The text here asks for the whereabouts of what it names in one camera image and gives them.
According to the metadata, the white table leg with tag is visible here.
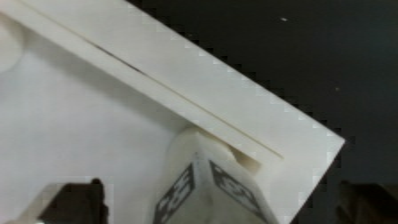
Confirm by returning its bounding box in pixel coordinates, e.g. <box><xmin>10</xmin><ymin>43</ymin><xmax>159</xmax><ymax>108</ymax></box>
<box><xmin>148</xmin><ymin>127</ymin><xmax>280</xmax><ymax>224</ymax></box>

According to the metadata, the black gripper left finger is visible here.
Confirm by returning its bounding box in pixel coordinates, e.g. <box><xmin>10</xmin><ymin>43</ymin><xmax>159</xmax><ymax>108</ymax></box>
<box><xmin>17</xmin><ymin>178</ymin><xmax>113</xmax><ymax>224</ymax></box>

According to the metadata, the white square tabletop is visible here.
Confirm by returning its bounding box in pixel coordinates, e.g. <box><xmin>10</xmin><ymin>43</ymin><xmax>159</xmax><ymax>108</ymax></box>
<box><xmin>0</xmin><ymin>0</ymin><xmax>345</xmax><ymax>224</ymax></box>

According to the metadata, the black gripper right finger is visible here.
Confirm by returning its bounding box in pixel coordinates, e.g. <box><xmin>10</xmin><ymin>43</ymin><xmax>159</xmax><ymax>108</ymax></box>
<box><xmin>337</xmin><ymin>181</ymin><xmax>398</xmax><ymax>224</ymax></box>

